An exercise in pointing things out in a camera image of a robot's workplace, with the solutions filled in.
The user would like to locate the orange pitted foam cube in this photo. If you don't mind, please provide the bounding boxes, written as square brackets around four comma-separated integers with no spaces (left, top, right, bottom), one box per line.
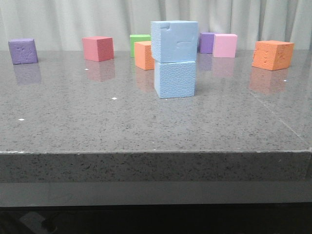
[252,40,294,71]

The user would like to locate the grey curtain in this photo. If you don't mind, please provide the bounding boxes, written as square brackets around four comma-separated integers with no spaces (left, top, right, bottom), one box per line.
[0,0,312,51]

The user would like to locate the purple foam cube right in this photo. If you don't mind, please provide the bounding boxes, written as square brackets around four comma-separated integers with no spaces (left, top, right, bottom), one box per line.
[198,32,215,54]

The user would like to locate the red foam cube far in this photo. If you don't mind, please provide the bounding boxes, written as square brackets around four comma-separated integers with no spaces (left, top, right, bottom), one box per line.
[82,36,114,62]

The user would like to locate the pink foam cube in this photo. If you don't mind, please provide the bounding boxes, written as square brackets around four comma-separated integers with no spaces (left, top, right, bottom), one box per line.
[213,34,238,58]

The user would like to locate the purple foam cube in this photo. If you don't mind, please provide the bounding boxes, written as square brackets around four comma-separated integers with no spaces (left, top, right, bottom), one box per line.
[198,32,215,54]
[8,38,38,65]

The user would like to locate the green foam cube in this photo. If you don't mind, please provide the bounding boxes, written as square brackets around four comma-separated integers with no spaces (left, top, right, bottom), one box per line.
[130,34,151,57]

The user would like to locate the light blue foam cube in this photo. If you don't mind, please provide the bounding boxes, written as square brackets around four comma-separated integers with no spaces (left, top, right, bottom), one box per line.
[151,20,198,63]
[154,61,196,98]

